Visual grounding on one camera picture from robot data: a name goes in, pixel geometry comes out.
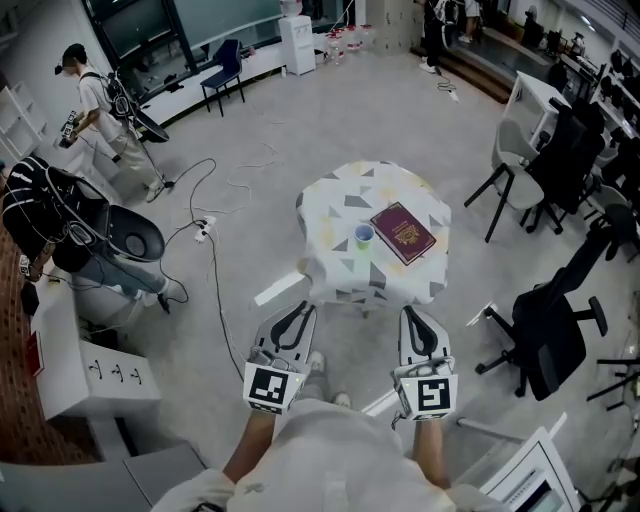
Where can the white shelf of black helmets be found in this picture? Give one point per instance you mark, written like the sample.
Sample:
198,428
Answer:
620,90

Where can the black mesh office chair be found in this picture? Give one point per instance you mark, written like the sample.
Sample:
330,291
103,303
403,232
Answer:
570,150

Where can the person's right shoe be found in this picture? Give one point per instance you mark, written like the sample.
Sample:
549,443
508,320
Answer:
341,399

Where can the white shelf unit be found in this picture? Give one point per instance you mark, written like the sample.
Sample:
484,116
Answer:
20,125

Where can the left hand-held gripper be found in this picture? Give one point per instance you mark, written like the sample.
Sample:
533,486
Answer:
270,387

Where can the dark red hardcover book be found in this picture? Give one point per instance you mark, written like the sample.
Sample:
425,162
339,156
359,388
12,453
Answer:
402,232

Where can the dark raised step platform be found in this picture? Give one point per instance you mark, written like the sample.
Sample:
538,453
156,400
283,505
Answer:
480,70

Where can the white floor tape strip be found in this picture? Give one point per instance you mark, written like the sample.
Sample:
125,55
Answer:
277,291
482,313
381,402

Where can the white low counter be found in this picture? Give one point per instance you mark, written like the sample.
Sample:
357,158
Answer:
175,100

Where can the white power strip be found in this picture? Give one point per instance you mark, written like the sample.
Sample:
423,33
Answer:
205,227

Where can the blue chair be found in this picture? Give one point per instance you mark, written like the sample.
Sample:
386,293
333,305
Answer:
227,62

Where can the white triangle-patterned tablecloth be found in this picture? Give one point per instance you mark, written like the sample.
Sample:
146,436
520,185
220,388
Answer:
340,270

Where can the red paper sign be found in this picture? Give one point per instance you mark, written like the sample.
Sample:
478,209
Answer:
36,352

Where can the white desk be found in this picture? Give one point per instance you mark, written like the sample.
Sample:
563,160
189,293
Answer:
535,92

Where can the grey lockers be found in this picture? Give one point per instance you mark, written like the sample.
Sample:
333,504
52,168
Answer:
395,25

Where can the person's shoe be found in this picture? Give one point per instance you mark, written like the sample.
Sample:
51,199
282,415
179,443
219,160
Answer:
315,361
341,399

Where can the black oval back shell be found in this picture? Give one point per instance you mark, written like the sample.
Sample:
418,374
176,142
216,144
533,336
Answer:
135,235
150,127

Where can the row of clear water jugs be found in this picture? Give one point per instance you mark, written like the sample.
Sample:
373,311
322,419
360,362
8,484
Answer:
340,47

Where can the white water dispenser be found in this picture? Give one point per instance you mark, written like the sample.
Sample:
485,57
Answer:
299,45

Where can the person's white shirt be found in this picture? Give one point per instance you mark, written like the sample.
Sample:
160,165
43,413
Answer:
325,460

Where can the person's left forearm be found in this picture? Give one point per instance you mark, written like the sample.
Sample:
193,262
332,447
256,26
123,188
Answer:
250,445

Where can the person's grey trousers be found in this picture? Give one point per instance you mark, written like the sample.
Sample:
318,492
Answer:
314,385

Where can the white side table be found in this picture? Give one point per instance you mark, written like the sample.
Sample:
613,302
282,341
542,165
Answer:
530,465

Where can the green and blue cup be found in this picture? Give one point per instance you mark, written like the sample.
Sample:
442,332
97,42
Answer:
364,235

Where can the person's left shoe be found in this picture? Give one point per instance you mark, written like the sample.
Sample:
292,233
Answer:
315,361

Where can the black-framed window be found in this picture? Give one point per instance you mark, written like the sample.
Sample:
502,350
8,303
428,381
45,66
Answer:
135,25

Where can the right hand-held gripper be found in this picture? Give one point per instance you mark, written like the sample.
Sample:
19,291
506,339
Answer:
430,395

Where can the grey chair with black legs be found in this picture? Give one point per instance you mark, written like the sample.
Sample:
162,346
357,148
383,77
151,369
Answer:
510,140

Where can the person's right forearm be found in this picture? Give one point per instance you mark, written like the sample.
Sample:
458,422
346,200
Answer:
430,450

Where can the frosted glass board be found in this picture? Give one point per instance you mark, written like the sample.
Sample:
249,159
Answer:
225,15

